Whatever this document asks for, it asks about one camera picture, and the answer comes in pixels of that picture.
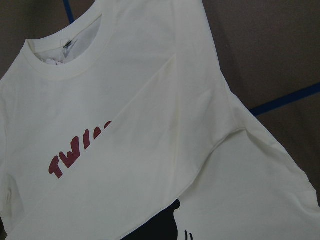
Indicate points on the cream long-sleeve printed shirt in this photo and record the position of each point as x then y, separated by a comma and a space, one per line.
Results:
122, 125

